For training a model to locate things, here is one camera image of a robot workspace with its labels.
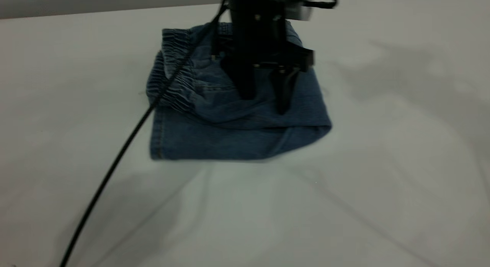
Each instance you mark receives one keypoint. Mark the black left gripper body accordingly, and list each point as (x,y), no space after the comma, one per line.
(260,33)

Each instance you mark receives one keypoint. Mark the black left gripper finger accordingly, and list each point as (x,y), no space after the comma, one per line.
(284,91)
(245,81)

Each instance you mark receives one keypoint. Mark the blue denim shorts with print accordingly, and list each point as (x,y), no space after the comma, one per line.
(237,133)

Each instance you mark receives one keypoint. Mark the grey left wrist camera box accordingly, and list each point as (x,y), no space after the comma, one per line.
(298,11)

